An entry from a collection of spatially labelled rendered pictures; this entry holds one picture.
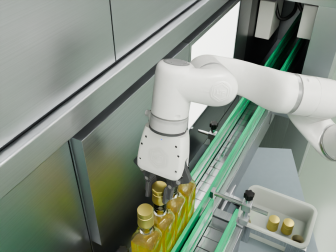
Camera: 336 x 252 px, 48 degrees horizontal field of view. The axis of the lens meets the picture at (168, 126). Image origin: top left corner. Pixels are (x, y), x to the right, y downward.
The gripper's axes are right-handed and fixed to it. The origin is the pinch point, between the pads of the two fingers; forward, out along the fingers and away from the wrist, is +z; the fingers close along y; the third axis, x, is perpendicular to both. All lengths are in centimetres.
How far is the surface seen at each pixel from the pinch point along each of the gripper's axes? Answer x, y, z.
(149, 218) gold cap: -5.6, 1.2, 3.4
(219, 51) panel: 62, -11, -18
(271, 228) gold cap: 41, 23, 29
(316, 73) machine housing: 109, 19, -7
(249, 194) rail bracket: 25.5, 15.5, 9.5
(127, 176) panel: 6.7, -12.0, 5.0
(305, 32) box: 115, 9, -22
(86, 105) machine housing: -9.5, -13.0, -19.0
